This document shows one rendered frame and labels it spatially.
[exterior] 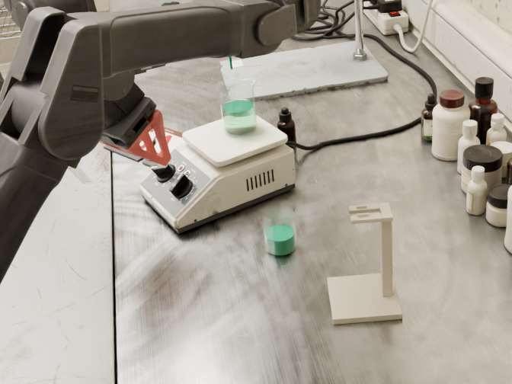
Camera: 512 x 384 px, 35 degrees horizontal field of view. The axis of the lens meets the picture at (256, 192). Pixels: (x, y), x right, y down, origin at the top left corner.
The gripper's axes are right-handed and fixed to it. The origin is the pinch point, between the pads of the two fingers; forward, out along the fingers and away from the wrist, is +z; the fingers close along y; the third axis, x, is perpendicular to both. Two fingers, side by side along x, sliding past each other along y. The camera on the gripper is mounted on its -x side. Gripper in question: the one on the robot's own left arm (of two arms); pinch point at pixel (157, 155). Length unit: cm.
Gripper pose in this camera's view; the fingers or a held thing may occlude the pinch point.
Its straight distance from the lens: 109.4
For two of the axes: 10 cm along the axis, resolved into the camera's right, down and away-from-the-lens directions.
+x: -5.7, 7.8, -2.7
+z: 5.2, 5.9, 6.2
